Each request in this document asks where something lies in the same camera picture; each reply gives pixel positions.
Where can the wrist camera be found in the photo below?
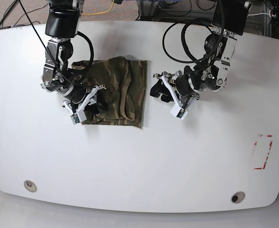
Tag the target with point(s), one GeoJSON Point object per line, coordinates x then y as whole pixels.
{"type": "Point", "coordinates": [78, 117]}
{"type": "Point", "coordinates": [179, 112]}

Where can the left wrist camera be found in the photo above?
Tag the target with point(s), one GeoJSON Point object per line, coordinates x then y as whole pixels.
{"type": "Point", "coordinates": [179, 112]}

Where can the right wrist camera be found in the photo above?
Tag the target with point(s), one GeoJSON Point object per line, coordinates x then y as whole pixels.
{"type": "Point", "coordinates": [78, 117]}

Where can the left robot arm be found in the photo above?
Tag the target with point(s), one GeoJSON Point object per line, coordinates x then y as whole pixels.
{"type": "Point", "coordinates": [209, 72]}

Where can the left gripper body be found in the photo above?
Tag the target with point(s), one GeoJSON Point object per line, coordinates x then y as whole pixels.
{"type": "Point", "coordinates": [181, 87]}

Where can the red tape marking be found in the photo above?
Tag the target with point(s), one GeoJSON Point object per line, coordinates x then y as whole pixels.
{"type": "Point", "coordinates": [261, 151]}

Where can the grey metal stand base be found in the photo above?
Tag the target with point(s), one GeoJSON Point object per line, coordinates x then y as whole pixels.
{"type": "Point", "coordinates": [150, 10]}

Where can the right table cable grommet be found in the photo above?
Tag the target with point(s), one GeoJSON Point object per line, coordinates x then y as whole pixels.
{"type": "Point", "coordinates": [238, 197]}

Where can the left table cable grommet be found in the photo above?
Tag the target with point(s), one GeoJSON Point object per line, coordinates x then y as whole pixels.
{"type": "Point", "coordinates": [30, 186]}

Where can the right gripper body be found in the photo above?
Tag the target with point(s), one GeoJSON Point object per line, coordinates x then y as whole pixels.
{"type": "Point", "coordinates": [82, 98]}

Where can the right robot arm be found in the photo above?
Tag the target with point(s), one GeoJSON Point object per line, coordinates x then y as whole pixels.
{"type": "Point", "coordinates": [71, 83]}

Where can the table cable grommet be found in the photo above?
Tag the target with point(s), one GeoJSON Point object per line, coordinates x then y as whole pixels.
{"type": "Point", "coordinates": [30, 186]}
{"type": "Point", "coordinates": [238, 197]}

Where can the camouflage t-shirt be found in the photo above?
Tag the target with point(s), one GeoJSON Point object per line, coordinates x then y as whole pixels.
{"type": "Point", "coordinates": [126, 88]}

